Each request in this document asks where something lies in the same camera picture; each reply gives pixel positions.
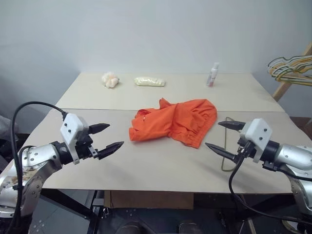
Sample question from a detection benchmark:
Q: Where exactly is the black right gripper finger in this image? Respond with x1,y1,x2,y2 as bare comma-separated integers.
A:
217,120,245,132
205,142,238,164

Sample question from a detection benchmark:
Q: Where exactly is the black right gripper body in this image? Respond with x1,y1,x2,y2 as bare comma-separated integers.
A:
233,136,256,163

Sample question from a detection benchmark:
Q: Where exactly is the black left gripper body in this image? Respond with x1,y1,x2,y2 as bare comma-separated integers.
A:
74,126,99,161

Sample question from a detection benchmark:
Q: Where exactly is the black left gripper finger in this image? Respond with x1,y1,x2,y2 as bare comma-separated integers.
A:
97,141,125,160
88,123,111,134

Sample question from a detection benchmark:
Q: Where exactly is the orange cloth garment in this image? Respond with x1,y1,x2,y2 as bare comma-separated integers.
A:
128,97,217,149

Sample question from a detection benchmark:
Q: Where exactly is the white crumpled cloth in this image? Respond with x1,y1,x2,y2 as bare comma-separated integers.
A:
101,71,119,88

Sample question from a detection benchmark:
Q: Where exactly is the small white spray bottle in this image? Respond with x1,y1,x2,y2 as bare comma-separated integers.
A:
206,62,220,87

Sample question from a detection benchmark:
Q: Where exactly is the wooden clothes rack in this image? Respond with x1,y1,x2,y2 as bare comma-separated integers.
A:
272,41,312,102

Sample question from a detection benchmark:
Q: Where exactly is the brown cardboard under table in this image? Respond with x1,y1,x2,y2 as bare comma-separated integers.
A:
104,190,195,210

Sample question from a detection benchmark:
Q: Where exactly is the dark rounded shape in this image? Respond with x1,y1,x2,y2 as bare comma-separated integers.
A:
116,220,147,234
177,221,206,234

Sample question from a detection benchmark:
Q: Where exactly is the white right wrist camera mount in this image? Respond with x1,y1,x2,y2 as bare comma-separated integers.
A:
239,118,273,163

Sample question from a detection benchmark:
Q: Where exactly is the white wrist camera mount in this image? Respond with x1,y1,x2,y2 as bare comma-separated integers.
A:
239,118,273,163
60,113,90,164

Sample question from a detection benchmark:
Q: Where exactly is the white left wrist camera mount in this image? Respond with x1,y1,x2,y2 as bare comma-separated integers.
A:
60,113,90,164

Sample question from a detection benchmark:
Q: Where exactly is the black metal table frame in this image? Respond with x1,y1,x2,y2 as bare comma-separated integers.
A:
40,189,295,234

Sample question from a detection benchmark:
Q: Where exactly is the bunch of wire hangers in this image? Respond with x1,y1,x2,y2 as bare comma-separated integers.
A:
267,55,312,86

